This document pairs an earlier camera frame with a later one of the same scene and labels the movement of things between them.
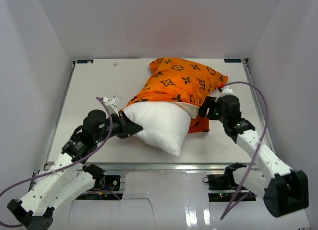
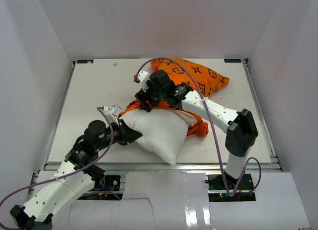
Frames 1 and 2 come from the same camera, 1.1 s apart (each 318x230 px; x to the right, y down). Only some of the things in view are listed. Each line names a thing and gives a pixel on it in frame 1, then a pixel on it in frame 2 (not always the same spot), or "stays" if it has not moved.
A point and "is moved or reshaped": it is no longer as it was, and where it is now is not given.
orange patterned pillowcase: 179,80 is moved or reshaped
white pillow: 165,125 is moved or reshaped
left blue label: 84,61 stays
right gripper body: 214,112 to 154,97
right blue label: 232,60 stays
